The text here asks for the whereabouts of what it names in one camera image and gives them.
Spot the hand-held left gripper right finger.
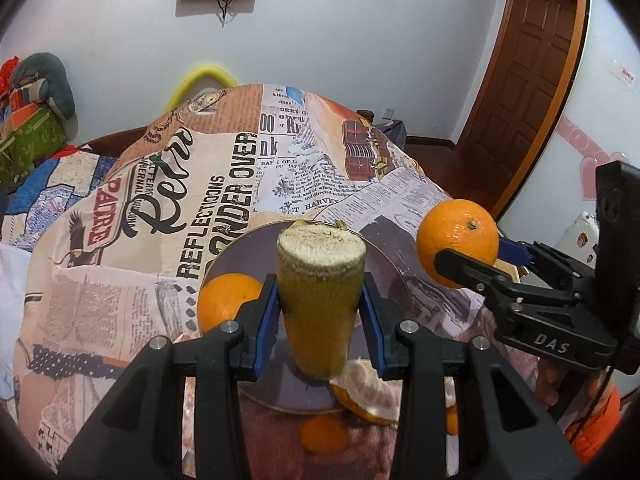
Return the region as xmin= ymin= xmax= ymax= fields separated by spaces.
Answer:
xmin=361 ymin=275 xmax=586 ymax=480

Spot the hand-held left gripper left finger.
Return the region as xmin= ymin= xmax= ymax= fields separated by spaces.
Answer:
xmin=57 ymin=274 xmax=281 ymax=480

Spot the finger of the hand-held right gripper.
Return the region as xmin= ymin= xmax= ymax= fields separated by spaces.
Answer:
xmin=434 ymin=248 xmax=586 ymax=312
xmin=497 ymin=239 xmax=598 ymax=287

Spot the grey round plate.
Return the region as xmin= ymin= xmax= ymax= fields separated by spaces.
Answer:
xmin=197 ymin=220 xmax=415 ymax=415

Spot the whole orange with stem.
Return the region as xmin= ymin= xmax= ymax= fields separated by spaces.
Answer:
xmin=416 ymin=199 xmax=501 ymax=289

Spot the yellow-green cut cylinder piece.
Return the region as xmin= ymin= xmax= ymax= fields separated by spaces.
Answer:
xmin=276 ymin=223 xmax=367 ymax=380

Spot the person's right hand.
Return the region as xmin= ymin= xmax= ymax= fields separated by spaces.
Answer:
xmin=536 ymin=355 xmax=568 ymax=408

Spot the white printed bag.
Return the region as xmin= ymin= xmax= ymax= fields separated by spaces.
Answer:
xmin=560 ymin=211 xmax=601 ymax=263

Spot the large orange peel piece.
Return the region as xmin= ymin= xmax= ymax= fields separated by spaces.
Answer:
xmin=329 ymin=358 xmax=405 ymax=427

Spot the small orange peel piece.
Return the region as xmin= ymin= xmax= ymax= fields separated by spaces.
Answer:
xmin=300 ymin=413 xmax=350 ymax=456

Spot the dark bag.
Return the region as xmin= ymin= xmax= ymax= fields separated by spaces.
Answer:
xmin=375 ymin=120 xmax=408 ymax=148

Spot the newspaper print tablecloth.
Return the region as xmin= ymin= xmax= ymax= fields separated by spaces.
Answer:
xmin=12 ymin=82 xmax=551 ymax=480

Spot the brown wooden door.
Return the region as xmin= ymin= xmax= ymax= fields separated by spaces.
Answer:
xmin=457 ymin=0 xmax=592 ymax=221

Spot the blue patterned quilt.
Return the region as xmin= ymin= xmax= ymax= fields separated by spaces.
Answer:
xmin=0 ymin=147 xmax=121 ymax=246

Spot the yellow foam hoop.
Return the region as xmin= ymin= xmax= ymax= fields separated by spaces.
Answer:
xmin=167 ymin=61 xmax=241 ymax=111

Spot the grey plush toy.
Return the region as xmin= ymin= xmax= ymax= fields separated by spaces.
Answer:
xmin=10 ymin=52 xmax=77 ymax=121

